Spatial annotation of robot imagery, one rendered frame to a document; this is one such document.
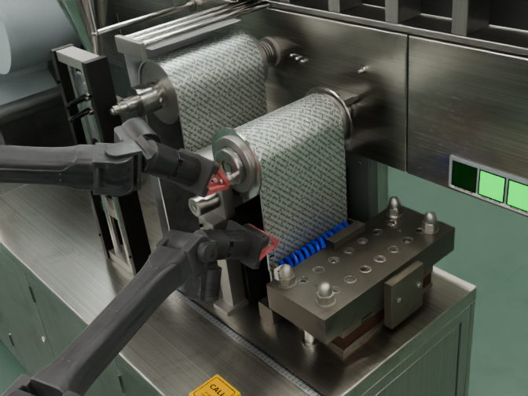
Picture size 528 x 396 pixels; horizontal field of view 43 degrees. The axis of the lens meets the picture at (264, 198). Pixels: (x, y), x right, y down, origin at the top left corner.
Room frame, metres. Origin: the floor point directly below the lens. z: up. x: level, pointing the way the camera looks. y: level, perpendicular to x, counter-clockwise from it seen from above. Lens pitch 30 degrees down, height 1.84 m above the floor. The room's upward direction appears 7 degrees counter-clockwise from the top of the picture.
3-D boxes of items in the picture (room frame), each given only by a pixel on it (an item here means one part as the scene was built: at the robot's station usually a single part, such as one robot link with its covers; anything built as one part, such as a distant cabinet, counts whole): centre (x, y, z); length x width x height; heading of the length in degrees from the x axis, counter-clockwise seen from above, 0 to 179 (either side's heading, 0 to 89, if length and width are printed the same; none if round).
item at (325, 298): (0.98, -0.09, 1.05); 0.04 x 0.04 x 0.04
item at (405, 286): (1.05, -0.26, 0.97); 0.10 x 0.03 x 0.11; 128
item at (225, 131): (1.15, 0.05, 1.25); 0.15 x 0.01 x 0.15; 38
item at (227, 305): (1.15, 0.10, 1.05); 0.06 x 0.05 x 0.31; 128
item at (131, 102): (1.30, 0.27, 1.34); 0.06 x 0.03 x 0.03; 128
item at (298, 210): (1.18, -0.09, 1.11); 0.23 x 0.01 x 0.18; 128
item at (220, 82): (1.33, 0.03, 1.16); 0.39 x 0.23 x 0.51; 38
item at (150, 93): (1.33, 0.22, 1.34); 0.06 x 0.06 x 0.06; 38
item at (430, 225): (1.17, -0.34, 1.05); 0.04 x 0.04 x 0.04
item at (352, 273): (1.11, -0.19, 1.00); 0.40 x 0.16 x 0.06; 128
